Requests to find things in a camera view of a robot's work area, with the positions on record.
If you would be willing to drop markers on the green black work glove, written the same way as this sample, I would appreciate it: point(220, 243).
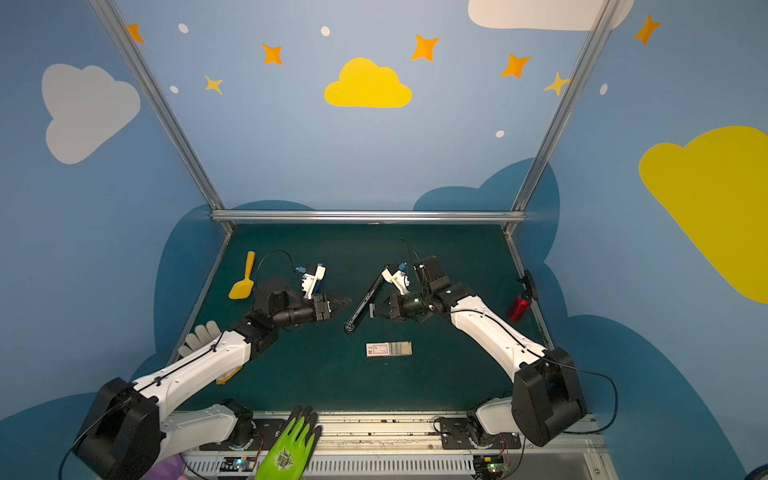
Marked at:
point(292, 451)

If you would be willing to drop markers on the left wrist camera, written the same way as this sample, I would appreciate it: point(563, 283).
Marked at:
point(311, 276)

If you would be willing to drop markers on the white cotton glove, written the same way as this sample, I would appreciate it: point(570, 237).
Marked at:
point(199, 337)

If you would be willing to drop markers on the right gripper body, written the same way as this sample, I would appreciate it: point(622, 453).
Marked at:
point(396, 306)

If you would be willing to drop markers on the aluminium frame back bar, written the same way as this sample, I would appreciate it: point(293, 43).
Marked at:
point(289, 216)

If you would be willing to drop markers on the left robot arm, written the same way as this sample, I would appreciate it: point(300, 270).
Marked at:
point(132, 425)

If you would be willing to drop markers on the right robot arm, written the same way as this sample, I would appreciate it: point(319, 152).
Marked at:
point(547, 398)

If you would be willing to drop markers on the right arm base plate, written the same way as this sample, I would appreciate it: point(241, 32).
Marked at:
point(460, 433)

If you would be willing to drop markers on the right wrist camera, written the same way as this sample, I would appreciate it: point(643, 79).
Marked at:
point(397, 276)

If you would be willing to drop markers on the red black clamp tool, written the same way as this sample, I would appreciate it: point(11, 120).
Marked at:
point(523, 302)

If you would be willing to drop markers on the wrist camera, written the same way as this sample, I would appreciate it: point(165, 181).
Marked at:
point(397, 276)
point(311, 276)

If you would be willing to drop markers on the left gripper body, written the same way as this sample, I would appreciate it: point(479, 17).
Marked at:
point(323, 307)

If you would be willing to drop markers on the yellow toy shovel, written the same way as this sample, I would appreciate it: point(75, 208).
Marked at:
point(243, 288)

